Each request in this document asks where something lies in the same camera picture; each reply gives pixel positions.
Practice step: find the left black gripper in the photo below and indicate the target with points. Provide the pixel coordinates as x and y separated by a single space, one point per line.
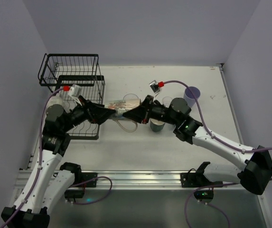
89 112

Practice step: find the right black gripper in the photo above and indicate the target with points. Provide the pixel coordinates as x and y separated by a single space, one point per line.
146 110

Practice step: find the clear faceted glass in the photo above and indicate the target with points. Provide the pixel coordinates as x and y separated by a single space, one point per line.
131 97

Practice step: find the dark teal ceramic mug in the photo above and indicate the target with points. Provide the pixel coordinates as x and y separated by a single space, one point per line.
156 125

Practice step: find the cream mug with dragon print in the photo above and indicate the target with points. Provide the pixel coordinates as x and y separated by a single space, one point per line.
120 107

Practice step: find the clear glass cup rack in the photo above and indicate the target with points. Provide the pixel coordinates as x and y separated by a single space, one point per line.
166 101

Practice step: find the lavender plastic tumbler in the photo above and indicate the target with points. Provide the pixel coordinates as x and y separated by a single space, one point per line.
191 94

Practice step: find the cream mug with flower print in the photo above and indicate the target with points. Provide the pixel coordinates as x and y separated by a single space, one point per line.
57 100

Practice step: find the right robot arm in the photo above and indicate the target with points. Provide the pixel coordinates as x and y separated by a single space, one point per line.
251 169

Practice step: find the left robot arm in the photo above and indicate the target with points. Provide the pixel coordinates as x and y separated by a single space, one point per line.
37 200

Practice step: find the left black controller box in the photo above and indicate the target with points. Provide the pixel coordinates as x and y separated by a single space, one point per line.
73 195

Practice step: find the black controller box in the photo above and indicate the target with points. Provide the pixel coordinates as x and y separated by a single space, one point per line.
204 196
73 195

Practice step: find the right black controller box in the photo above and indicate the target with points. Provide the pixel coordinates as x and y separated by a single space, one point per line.
204 196

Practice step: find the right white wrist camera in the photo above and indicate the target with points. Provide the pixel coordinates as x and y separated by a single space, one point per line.
156 87

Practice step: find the black wire dish rack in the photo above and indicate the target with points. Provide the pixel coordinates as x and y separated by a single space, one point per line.
58 70

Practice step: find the aluminium mounting rail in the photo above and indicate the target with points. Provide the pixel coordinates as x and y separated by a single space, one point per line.
131 180

